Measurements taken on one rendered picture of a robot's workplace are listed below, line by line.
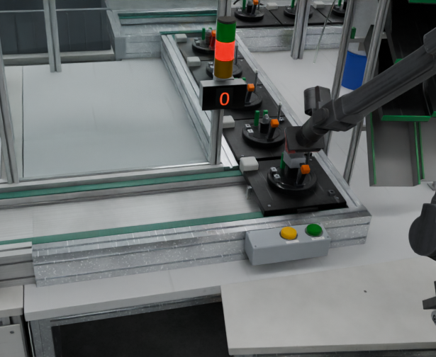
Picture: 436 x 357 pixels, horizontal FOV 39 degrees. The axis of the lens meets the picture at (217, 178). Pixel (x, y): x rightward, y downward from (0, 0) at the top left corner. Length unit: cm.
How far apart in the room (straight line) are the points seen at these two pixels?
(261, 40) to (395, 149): 121
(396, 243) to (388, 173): 20
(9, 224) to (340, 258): 89
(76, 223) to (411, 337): 89
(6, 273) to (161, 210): 44
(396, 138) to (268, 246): 53
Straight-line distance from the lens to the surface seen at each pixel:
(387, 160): 183
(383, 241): 182
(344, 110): 147
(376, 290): 167
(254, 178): 178
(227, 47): 163
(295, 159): 172
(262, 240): 158
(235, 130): 201
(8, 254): 156
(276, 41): 291
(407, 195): 204
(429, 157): 190
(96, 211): 173
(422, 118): 174
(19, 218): 174
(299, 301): 158
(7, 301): 159
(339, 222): 170
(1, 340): 165
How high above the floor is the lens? 196
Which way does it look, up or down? 34 degrees down
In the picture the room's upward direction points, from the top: 4 degrees clockwise
